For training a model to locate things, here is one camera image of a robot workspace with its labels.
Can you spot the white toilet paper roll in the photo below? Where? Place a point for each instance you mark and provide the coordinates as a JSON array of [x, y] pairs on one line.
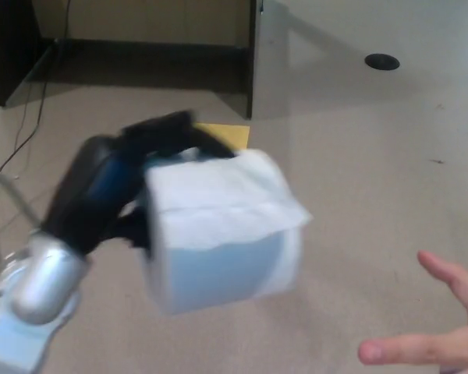
[[218, 218]]

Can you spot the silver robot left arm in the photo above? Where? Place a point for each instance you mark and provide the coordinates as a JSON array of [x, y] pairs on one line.
[[43, 280]]

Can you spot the black round floor cover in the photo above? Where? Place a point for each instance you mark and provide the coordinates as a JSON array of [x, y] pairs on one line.
[[382, 62]]

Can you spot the dark wooden desk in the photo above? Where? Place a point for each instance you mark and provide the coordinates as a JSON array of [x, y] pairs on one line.
[[8, 50]]

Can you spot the yellow paper sheet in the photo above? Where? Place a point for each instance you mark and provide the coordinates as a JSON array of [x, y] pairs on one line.
[[234, 136]]

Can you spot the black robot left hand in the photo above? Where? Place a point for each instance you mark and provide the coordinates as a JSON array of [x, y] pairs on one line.
[[86, 187]]

